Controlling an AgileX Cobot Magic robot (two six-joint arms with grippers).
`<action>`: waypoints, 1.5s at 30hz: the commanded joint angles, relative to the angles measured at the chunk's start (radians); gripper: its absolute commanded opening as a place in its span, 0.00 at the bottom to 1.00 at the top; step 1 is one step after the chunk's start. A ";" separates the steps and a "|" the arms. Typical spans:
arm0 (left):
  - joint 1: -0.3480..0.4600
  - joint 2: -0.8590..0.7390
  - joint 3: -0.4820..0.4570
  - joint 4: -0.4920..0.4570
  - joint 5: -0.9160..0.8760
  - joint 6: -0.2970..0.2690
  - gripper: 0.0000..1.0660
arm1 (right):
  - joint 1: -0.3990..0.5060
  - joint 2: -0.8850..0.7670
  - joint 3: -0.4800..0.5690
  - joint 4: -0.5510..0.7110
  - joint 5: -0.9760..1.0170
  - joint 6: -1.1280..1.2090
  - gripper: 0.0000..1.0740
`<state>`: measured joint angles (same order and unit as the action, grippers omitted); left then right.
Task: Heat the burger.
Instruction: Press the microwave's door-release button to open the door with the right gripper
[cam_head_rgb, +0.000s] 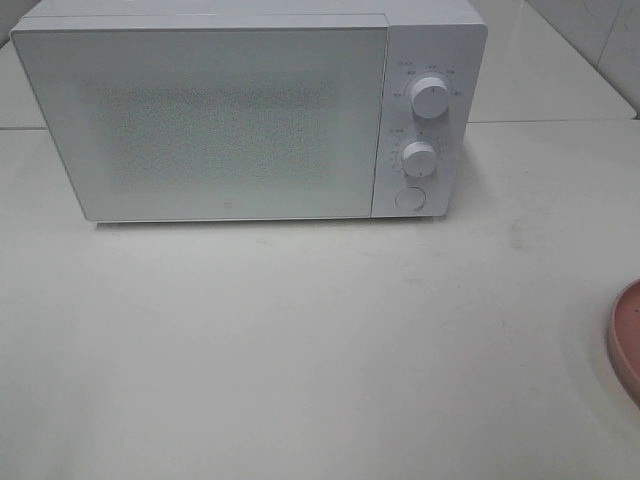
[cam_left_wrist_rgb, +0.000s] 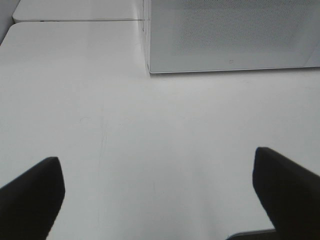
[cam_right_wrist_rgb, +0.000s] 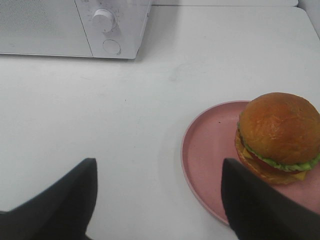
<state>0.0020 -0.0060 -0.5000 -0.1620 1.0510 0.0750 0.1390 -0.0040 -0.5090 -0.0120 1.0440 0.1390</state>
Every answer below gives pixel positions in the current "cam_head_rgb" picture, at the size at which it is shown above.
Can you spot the round white door button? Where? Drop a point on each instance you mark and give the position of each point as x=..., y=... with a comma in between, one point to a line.
x=411, y=199

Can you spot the pink round plate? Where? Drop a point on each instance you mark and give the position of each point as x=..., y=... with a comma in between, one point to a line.
x=623, y=338

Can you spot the lower white control knob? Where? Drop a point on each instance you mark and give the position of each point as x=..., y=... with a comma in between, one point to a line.
x=419, y=159

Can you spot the white control knob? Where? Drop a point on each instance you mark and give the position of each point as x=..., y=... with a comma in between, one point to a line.
x=429, y=96
x=419, y=159

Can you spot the upper white control knob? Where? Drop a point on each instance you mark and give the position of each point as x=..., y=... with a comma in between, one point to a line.
x=429, y=96

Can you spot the white microwave oven body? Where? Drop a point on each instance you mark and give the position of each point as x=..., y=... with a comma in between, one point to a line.
x=423, y=37

